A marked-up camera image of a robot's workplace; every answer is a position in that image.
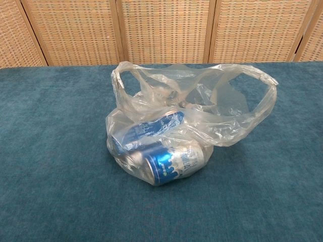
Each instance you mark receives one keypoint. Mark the clear plastic bag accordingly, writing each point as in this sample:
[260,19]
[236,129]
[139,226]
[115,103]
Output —
[227,121]

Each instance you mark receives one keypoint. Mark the dark blue drink can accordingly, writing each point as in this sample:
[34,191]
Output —
[149,128]

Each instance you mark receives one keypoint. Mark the blue white drink can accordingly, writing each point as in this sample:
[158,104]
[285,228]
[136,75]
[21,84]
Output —
[174,164]

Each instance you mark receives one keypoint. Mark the woven wooden folding screen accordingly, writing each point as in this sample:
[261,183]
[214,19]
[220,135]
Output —
[164,30]

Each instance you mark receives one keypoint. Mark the teal table cloth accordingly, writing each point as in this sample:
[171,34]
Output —
[50,164]

